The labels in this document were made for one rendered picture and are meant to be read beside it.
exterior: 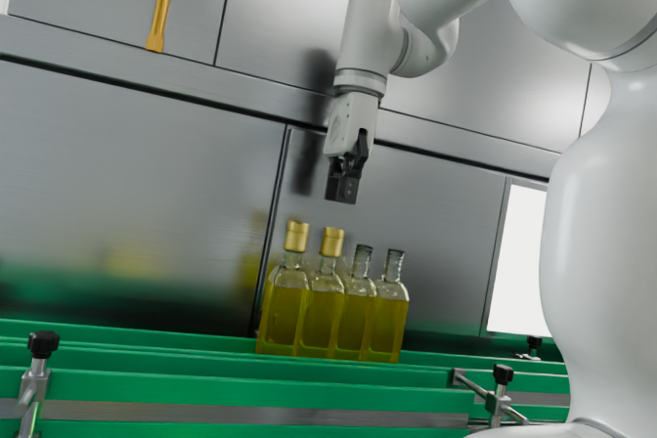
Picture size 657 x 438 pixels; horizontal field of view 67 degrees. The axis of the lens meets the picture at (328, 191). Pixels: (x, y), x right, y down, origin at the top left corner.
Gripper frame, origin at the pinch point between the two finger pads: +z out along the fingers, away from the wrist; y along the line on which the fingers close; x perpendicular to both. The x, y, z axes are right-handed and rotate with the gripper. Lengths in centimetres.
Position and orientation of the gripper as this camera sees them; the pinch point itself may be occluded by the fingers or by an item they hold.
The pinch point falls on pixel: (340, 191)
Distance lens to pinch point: 79.3
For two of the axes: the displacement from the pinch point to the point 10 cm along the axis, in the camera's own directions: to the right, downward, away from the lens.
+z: -1.8, 9.8, -0.2
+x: 9.3, 1.7, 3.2
